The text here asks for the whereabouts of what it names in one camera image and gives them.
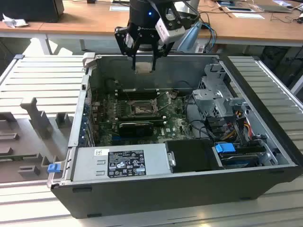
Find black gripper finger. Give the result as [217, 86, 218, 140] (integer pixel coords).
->
[115, 26, 141, 71]
[151, 37, 175, 72]

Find square silver CPU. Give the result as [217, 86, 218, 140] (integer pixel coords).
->
[135, 61, 154, 75]

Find metal CPU socket cover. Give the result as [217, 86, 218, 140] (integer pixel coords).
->
[155, 91, 173, 112]

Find CPU socket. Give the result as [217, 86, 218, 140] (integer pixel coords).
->
[127, 99, 160, 117]

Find pale blue paper sheet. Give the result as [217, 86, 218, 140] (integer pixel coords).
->
[110, 4, 130, 12]

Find pale blue teach pendant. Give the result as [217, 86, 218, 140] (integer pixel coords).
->
[176, 21, 202, 52]

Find wooden desk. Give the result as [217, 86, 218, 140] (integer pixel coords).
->
[0, 4, 65, 55]
[38, 0, 303, 55]

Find grey plastic case latch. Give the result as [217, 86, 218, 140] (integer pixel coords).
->
[82, 52, 97, 70]

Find green motherboard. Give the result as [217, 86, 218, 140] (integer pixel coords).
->
[91, 91, 197, 146]

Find metal drive cage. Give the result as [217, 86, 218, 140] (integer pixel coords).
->
[191, 62, 251, 123]

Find green RAM stick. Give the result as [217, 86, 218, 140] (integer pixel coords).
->
[0, 154, 40, 161]
[118, 117, 166, 126]

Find black graphics card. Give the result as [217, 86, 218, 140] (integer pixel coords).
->
[118, 122, 154, 137]

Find white paper sheet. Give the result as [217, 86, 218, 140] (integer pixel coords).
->
[232, 11, 265, 19]

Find black computer box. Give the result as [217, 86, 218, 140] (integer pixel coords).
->
[0, 0, 65, 24]

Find crumpled white paper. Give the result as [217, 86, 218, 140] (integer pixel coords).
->
[1, 13, 29, 28]

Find black plastic shroud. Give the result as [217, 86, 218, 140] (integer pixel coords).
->
[164, 139, 224, 173]

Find hard disk in blue carrier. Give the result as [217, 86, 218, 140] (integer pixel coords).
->
[214, 141, 267, 170]

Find grey laptop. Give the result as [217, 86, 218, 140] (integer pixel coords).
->
[257, 3, 293, 14]

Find grey parts rack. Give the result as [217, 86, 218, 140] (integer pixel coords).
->
[0, 96, 77, 184]

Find silver power supply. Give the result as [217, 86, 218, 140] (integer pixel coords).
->
[70, 143, 172, 183]

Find black PC case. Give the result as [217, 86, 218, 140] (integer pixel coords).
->
[51, 53, 303, 219]

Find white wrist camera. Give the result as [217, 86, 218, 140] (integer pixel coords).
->
[155, 18, 186, 44]

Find blue cable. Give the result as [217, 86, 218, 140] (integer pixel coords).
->
[200, 22, 218, 54]

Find black wire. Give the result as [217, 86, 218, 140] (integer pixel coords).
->
[184, 94, 210, 140]

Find yellow red power wires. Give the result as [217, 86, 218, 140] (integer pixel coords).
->
[222, 118, 253, 140]

